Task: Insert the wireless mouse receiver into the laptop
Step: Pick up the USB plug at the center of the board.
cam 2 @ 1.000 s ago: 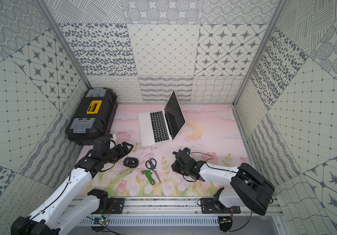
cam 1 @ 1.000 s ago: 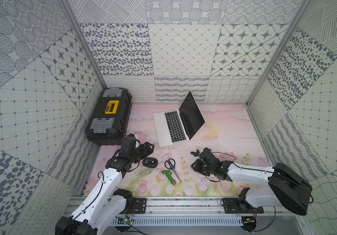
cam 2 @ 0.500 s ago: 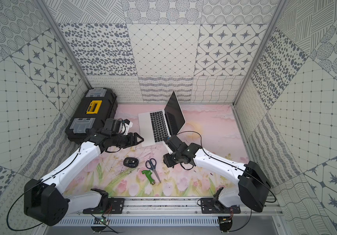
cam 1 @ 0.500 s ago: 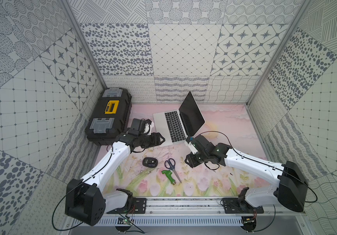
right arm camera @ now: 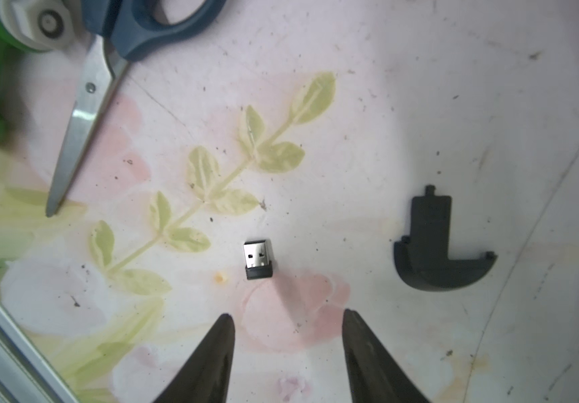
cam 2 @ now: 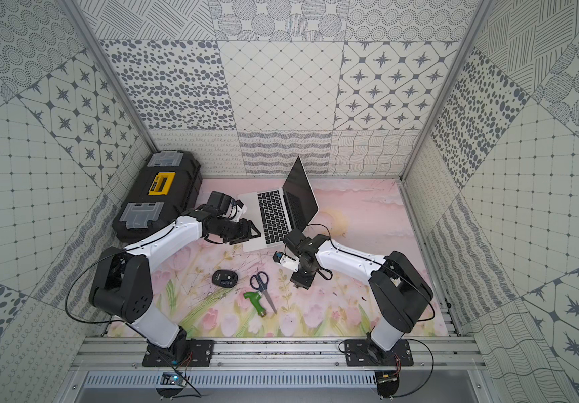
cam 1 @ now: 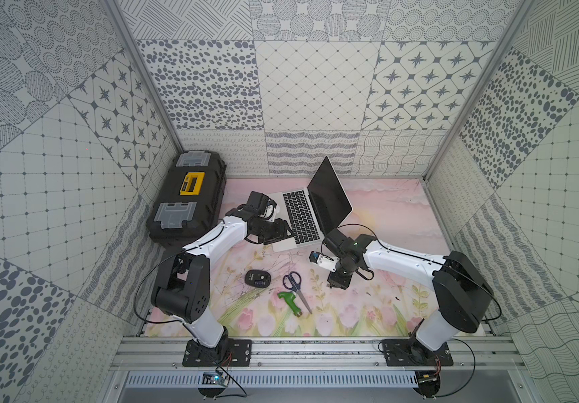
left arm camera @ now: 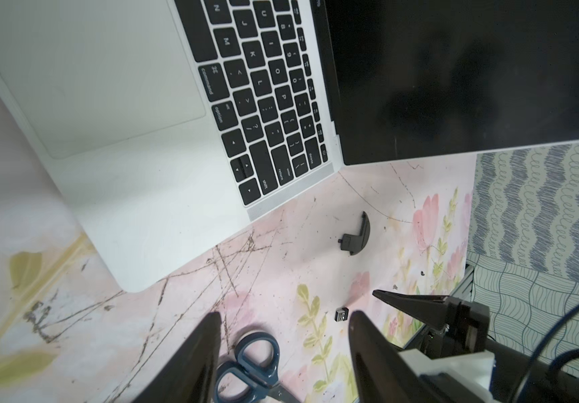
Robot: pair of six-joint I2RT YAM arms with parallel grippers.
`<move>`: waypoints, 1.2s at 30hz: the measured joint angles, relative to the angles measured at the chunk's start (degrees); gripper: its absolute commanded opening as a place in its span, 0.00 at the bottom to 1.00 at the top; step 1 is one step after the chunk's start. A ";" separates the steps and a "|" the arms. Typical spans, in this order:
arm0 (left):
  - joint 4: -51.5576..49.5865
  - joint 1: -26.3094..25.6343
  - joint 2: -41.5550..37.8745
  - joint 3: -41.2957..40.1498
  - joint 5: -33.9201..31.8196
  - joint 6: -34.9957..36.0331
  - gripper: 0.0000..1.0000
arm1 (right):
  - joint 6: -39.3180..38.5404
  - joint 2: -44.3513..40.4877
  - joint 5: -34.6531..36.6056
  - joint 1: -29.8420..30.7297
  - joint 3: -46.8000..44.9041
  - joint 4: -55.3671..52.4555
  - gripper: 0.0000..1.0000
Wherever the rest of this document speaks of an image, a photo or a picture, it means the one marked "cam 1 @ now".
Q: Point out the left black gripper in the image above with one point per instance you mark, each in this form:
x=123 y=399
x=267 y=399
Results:
x=279 y=230

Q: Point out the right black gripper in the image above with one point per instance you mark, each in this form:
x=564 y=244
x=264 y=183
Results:
x=337 y=281

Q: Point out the silver laptop with black keyboard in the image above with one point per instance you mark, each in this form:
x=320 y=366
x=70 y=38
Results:
x=312 y=212

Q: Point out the black wireless mouse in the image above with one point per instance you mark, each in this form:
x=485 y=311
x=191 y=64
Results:
x=260 y=279

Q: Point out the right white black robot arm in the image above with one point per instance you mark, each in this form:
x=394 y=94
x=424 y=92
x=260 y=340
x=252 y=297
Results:
x=463 y=295

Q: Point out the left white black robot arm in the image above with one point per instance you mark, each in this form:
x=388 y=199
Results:
x=182 y=287

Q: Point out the green toy hammer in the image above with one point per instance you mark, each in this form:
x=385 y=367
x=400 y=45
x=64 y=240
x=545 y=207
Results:
x=289 y=299

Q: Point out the pink floral table mat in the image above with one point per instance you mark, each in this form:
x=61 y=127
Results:
x=398 y=211

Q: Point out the black toolbox with yellow latch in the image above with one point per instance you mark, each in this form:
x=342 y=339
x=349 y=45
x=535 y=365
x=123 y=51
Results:
x=188 y=204

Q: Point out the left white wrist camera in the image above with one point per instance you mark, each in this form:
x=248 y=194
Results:
x=270 y=210

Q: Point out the blue handled scissors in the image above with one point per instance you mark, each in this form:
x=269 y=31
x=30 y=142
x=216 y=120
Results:
x=292 y=281

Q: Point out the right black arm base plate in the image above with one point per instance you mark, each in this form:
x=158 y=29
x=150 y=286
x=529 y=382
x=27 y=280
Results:
x=409 y=353

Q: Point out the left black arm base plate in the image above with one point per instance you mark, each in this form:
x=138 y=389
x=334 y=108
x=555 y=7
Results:
x=235 y=352

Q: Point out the aluminium mounting rail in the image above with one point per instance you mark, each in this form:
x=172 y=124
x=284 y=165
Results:
x=498 y=353

